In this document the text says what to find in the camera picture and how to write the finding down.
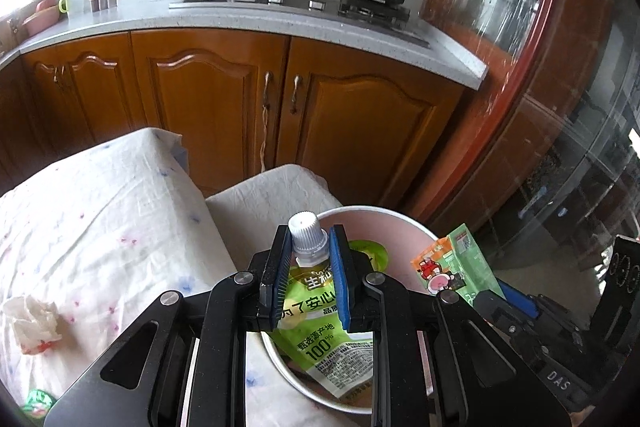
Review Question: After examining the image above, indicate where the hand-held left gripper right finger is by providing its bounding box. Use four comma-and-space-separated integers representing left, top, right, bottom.
327, 223, 571, 427

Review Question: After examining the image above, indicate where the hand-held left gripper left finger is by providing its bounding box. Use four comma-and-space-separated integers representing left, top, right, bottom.
42, 227, 296, 427

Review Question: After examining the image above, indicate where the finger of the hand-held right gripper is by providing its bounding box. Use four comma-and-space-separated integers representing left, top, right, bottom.
471, 278, 551, 343

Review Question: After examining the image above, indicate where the pink round bin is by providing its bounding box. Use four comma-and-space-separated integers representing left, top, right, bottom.
260, 205, 441, 415

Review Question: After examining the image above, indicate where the green spout pouch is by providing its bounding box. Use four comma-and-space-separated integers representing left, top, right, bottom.
267, 212, 391, 400

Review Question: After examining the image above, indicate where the green juice carton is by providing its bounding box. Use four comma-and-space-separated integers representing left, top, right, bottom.
410, 223, 506, 308

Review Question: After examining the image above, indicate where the glass door cabinet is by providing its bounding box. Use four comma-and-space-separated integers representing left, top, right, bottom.
390, 0, 640, 288

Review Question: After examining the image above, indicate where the crumpled white tissue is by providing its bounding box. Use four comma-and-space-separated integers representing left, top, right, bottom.
2, 294, 63, 355

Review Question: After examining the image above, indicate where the green printed packet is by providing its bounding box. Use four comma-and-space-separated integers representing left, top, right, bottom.
22, 388, 55, 418

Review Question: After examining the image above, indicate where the grey kitchen countertop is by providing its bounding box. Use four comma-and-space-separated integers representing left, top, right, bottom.
0, 0, 488, 90

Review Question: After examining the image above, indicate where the pink basin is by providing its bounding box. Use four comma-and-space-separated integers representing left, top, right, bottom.
22, 4, 63, 36

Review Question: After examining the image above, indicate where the string on cabinet handle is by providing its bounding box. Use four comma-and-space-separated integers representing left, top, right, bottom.
257, 74, 273, 172

